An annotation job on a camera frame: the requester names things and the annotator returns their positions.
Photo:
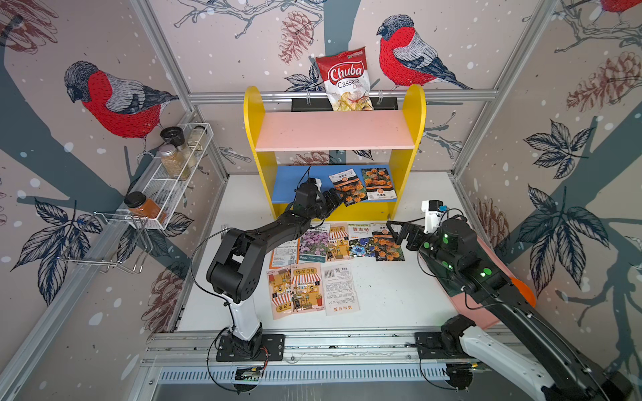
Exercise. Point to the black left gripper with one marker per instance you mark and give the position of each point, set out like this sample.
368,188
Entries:
331,204

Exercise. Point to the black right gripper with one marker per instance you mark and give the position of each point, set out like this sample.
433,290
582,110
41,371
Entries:
415,230

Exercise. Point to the hidden orange flower seed bag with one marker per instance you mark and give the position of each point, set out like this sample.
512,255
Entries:
349,186

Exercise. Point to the orange flower seed bag top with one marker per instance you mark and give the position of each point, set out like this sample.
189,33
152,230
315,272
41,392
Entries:
383,244

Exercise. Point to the blue flower seed bag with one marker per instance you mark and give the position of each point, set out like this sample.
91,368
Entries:
360,240

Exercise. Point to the market stall seed bag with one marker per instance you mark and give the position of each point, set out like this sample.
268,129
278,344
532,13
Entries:
339,248

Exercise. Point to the purple flower seed bag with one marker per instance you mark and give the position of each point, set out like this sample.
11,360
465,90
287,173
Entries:
314,244

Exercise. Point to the orange white seed bag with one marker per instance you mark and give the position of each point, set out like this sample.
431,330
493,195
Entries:
285,255

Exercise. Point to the white text seed bag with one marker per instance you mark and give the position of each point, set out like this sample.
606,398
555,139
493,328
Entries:
340,296

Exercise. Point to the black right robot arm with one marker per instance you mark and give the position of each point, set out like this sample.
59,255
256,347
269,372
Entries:
555,371

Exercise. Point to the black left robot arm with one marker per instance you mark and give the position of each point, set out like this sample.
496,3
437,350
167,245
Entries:
236,269

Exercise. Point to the orange flower seed bag lower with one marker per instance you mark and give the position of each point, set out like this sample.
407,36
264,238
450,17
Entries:
378,184

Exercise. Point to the red Chuba chips bag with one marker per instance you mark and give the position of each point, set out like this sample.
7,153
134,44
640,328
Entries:
346,80

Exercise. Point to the pink tray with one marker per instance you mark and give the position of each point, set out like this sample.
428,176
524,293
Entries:
476,316

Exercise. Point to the clear spice jar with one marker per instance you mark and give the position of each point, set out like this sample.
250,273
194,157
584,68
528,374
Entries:
197,138

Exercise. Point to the silver lid spice jar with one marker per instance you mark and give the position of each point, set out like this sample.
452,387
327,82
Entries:
174,162

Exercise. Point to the black lid spice jar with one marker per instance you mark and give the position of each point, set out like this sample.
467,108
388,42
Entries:
174,136

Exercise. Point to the orange sauce jar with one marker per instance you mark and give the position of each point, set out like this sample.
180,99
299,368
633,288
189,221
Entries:
141,205

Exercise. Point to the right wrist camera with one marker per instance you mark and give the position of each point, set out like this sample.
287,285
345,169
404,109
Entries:
434,211

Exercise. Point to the black wall bracket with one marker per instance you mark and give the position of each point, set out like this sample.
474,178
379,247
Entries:
323,105

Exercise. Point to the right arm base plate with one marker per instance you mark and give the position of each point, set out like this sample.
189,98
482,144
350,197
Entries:
439,345

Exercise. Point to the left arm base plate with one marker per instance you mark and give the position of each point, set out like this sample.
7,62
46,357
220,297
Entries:
261,348

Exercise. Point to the white wire spice rack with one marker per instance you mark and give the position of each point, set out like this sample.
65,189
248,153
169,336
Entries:
169,193

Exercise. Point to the chrome wire hook rack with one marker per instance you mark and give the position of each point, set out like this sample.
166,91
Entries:
124,244

